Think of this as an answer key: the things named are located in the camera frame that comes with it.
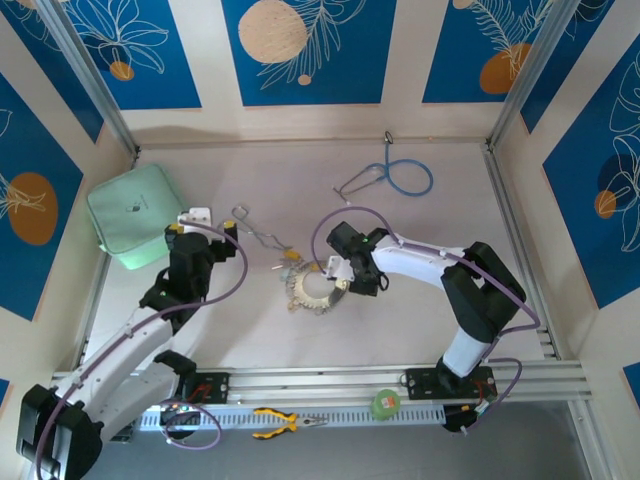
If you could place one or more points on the yellow plastic key tag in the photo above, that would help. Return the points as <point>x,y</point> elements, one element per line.
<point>295,253</point>
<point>286,260</point>

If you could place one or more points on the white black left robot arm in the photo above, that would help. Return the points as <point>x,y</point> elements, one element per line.
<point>115,360</point>

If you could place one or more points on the mint green zip case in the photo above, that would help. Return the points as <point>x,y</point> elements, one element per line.
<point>130,215</point>

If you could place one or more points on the mint green plastic key tag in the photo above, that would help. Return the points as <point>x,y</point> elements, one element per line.
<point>286,275</point>

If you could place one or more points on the blue stethoscope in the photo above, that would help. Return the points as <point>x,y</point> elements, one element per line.
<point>375,167</point>

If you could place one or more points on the green tape roll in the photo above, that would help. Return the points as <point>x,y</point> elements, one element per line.
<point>384,404</point>

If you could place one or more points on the aluminium side rail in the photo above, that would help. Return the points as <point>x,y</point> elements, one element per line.
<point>97,290</point>
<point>515,240</point>

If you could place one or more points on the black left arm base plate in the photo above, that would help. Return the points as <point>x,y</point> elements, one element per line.
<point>217,385</point>

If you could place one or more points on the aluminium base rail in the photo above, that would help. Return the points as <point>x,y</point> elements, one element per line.
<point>325,385</point>

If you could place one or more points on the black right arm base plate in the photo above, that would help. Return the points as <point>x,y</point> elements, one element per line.
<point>425,385</point>

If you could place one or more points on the aluminium frame post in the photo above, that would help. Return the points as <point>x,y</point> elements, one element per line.
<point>545,75</point>
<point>91,75</point>

